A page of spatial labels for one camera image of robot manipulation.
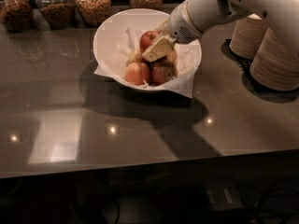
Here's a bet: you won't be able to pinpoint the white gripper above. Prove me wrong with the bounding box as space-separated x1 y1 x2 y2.
142 0 203 63

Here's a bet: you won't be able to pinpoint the red apple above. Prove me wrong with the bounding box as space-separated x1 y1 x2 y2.
139 31 159 53

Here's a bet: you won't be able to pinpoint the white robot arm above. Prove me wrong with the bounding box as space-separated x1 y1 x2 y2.
142 0 299 62

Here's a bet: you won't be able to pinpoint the back right apple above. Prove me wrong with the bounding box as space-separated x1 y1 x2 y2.
165 50 177 63

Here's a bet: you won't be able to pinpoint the front right apple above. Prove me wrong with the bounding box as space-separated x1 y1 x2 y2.
151 60 178 85

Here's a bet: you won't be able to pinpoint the small yellow apple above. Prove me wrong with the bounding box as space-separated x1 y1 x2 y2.
129 49 143 63

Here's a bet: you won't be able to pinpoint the white ceramic bowl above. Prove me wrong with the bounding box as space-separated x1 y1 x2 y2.
93 8 203 94

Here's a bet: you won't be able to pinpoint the front left apple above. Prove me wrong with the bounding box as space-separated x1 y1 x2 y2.
125 62 151 85

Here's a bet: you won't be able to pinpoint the white paper liner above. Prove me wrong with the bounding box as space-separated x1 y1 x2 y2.
93 15 203 100

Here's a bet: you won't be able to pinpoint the rear stack paper bowls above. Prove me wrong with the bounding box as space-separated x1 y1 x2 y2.
229 14 268 60

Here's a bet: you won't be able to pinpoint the stack paper bowls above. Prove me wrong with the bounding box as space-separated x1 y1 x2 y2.
249 29 299 91
229 14 268 60

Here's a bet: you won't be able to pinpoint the front stack paper bowls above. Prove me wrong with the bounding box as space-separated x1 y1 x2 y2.
249 29 299 91

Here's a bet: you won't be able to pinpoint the black tray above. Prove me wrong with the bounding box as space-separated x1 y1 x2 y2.
221 39 299 104

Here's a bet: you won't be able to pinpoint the far left glass jar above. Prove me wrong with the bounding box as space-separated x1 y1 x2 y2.
0 0 34 33

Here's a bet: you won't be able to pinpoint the dark device under table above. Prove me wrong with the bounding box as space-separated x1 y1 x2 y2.
206 185 244 216

